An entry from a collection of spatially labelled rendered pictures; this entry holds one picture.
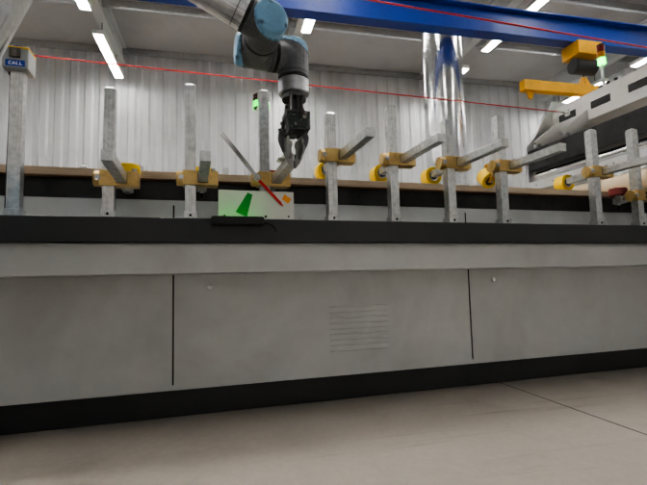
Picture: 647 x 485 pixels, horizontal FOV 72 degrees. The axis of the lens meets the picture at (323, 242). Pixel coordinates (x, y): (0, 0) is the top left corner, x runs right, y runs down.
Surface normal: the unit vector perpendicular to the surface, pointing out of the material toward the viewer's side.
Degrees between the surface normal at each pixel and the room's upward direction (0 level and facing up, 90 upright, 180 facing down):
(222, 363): 90
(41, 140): 90
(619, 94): 90
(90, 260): 90
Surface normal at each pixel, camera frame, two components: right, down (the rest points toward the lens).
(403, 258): 0.29, -0.09
